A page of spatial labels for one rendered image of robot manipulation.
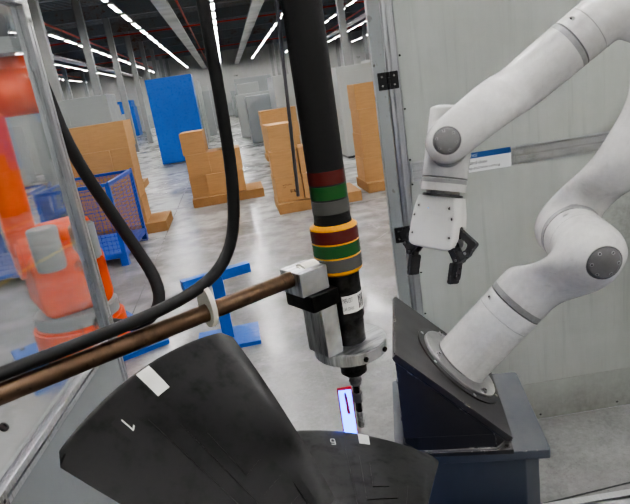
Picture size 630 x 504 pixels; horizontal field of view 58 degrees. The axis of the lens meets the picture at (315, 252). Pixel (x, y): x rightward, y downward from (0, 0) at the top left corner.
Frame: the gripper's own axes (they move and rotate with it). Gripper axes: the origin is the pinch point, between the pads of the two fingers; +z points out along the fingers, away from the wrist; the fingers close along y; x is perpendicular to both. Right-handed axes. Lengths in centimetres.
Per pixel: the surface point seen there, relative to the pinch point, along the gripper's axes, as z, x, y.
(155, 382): 6, -64, 11
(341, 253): -10, -56, 27
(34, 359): -3, -80, 23
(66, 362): -3, -78, 24
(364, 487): 22.3, -37.9, 18.6
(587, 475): 93, 146, -11
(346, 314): -4, -54, 27
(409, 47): -69, 88, -80
